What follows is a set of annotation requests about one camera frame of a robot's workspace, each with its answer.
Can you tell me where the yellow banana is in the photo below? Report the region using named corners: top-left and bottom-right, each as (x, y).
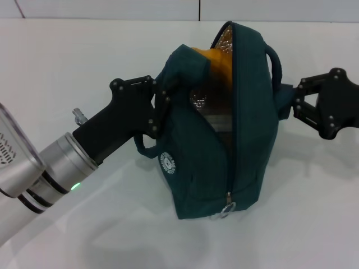
top-left (190, 47), bottom-right (233, 93)

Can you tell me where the metal zipper pull ring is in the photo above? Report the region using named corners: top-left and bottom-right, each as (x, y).
top-left (217, 203), bottom-right (237, 220)

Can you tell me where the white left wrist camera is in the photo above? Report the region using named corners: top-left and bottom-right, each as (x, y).
top-left (0, 102), bottom-right (46, 198)

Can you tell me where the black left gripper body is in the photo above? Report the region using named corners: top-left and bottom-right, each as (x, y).
top-left (72, 75), bottom-right (157, 165)

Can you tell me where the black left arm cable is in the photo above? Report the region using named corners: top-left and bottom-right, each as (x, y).
top-left (72, 108), bottom-right (88, 126)

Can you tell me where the dark teal insulated lunch bag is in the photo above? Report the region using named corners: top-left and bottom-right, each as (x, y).
top-left (134, 21), bottom-right (295, 221)

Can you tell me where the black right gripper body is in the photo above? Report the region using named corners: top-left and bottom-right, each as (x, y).
top-left (313, 67), bottom-right (359, 140)

